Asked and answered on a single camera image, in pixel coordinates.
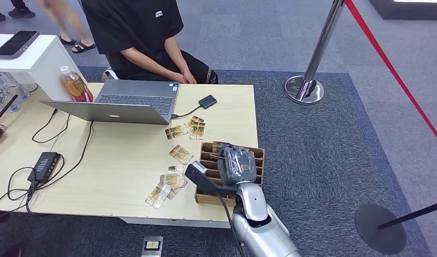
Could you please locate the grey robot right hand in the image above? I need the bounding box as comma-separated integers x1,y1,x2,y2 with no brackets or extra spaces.
217,144,258,187

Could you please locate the person's right hand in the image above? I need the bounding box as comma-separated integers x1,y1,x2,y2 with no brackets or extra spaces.
170,72,189,85

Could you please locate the person's left hand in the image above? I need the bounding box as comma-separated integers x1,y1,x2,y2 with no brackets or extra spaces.
181,68,198,85

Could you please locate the wooden slotted card organizer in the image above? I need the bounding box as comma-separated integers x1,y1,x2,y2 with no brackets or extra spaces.
194,141,266,208

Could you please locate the seated person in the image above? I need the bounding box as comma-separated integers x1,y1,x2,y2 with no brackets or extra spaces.
80,0,219,85

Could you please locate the person in black sandals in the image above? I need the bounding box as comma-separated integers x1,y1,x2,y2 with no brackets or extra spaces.
39,0,96,54

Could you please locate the person in dark shoes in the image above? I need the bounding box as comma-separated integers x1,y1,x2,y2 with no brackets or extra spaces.
0,0,36,22

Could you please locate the black external drive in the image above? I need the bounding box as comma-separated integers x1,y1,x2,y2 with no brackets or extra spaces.
198,94,218,110

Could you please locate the grey open laptop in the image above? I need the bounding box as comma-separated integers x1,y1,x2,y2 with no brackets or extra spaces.
40,78,180,125

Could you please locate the white chair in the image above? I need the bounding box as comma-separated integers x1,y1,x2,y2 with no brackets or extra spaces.
101,67,119,82

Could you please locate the dark blue-grey rug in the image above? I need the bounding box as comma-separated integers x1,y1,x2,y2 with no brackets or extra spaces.
0,66,433,257

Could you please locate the orange tea bottle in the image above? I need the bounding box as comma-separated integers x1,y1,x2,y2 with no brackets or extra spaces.
59,65,94,103

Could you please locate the light wood desk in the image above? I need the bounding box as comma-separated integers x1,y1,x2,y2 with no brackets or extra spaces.
0,82,259,230

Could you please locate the grey floor device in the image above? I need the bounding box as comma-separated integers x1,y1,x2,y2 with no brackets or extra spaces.
141,236,164,257

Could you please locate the white cabinet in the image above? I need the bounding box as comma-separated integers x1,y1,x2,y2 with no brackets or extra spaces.
0,33,88,102

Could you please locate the black stanchion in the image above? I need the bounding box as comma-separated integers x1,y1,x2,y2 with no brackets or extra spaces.
355,200,437,255

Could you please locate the black power adapter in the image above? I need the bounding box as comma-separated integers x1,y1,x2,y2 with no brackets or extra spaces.
27,152,62,185

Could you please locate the dark smartphone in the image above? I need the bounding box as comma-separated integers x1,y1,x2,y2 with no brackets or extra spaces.
0,30,40,59

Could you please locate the red barrier belt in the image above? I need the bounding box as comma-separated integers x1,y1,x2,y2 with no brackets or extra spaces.
343,0,437,150

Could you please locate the dark display platform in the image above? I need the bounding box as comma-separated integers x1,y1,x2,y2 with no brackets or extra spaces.
369,0,437,21

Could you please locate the black drive cable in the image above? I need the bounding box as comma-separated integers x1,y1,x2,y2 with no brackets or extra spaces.
170,104,203,119

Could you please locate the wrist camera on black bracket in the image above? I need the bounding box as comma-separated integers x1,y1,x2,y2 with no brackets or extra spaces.
184,160,238,196

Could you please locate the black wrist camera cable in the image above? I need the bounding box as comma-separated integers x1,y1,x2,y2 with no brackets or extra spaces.
214,192,245,257

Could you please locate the black laptop power cable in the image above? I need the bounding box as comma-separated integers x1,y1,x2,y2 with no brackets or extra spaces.
35,120,95,192

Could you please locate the chrome stanchion post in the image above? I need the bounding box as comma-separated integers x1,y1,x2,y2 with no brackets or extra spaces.
284,0,345,105

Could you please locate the thin black looped cable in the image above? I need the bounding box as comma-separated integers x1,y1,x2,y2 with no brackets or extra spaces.
31,109,71,145

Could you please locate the black adapter mains cable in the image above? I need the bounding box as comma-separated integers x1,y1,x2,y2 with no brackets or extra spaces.
0,167,36,214

